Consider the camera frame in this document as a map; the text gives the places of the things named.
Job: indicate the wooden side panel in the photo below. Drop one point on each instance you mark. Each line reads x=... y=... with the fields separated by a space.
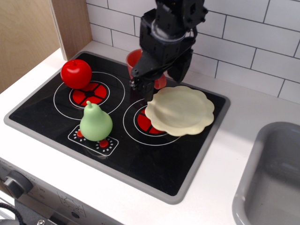
x=31 y=30

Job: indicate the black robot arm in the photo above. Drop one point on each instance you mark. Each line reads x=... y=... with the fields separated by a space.
x=201 y=11

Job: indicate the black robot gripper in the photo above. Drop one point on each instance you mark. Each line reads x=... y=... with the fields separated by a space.
x=165 y=47

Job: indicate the grey oven knob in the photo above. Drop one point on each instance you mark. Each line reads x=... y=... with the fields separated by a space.
x=17 y=184

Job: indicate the grey oven control panel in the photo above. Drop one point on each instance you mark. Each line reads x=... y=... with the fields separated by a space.
x=53 y=204

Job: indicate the cream scalloped toy plate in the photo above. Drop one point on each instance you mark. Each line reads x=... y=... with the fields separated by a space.
x=180 y=111

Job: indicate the black toy stove top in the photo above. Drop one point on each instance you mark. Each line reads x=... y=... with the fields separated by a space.
x=152 y=161

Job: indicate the red plastic toy cup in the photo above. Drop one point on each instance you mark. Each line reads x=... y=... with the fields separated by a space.
x=131 y=60

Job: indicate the grey toy sink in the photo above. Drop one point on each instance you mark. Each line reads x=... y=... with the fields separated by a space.
x=269 y=189

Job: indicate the red toy apple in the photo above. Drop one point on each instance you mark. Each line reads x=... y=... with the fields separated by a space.
x=76 y=74

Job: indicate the green toy pear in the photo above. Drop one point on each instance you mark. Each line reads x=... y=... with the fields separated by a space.
x=95 y=124

